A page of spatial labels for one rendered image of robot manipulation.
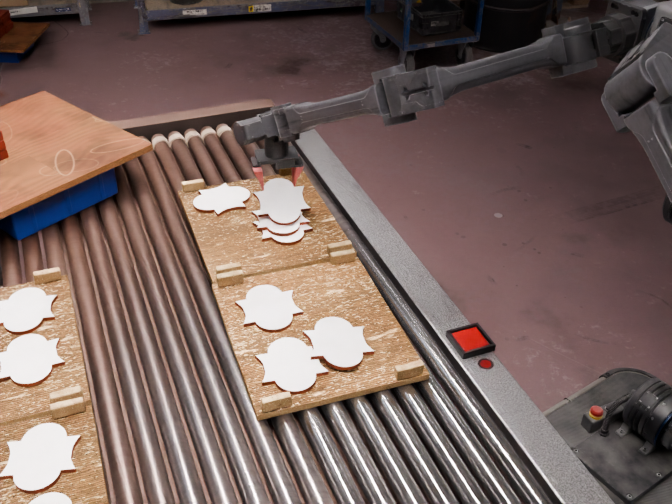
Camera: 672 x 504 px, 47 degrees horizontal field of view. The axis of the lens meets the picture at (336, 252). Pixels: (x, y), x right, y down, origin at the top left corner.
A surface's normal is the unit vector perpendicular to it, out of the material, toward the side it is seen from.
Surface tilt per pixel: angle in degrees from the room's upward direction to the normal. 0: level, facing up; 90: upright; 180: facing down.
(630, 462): 0
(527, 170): 0
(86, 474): 0
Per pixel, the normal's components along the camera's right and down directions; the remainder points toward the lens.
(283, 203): 0.05, -0.62
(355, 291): 0.02, -0.81
